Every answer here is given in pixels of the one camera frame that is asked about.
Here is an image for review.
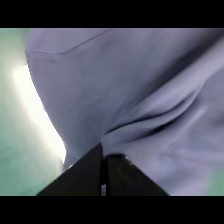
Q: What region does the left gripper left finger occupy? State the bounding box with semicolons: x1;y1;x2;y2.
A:
36;142;104;196

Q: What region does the purple shirt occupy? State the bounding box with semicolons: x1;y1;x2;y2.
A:
25;28;224;196

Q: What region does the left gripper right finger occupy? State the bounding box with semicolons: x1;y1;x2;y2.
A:
106;153;170;196

